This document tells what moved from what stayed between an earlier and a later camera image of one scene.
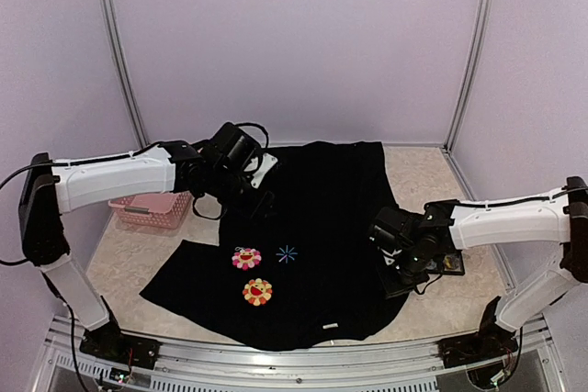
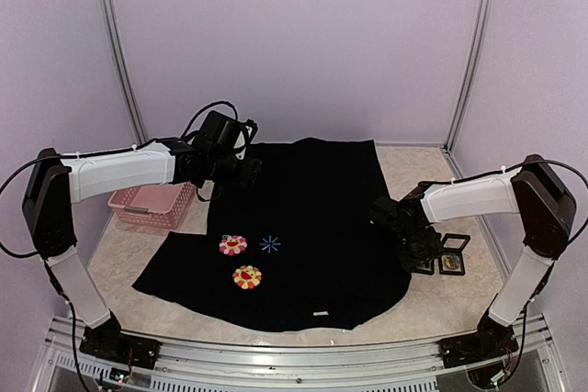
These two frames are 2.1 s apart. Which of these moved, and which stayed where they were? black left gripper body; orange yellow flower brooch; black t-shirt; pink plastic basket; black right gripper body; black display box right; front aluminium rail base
Moved: black left gripper body; orange yellow flower brooch; black right gripper body; black t-shirt
Stayed: black display box right; front aluminium rail base; pink plastic basket
